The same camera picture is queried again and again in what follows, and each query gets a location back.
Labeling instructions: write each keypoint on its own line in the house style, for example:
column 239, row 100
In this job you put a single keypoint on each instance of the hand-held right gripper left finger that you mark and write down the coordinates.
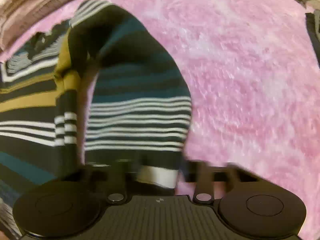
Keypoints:
column 119, row 177

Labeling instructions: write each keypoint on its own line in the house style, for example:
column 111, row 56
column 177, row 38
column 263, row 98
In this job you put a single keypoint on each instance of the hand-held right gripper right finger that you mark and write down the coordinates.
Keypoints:
column 203, row 180

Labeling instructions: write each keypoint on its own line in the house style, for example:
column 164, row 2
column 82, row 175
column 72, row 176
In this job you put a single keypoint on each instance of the striped knit sweater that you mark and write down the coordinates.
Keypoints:
column 135, row 85

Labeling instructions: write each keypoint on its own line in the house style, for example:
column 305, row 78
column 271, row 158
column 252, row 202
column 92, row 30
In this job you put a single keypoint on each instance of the pink fuzzy blanket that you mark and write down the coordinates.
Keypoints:
column 245, row 85

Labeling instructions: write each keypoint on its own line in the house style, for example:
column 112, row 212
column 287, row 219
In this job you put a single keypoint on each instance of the dark object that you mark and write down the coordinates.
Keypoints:
column 313, row 37

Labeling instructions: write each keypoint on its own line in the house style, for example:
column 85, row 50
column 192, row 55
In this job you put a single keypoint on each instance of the beige pleated bed cover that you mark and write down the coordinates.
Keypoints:
column 32, row 7

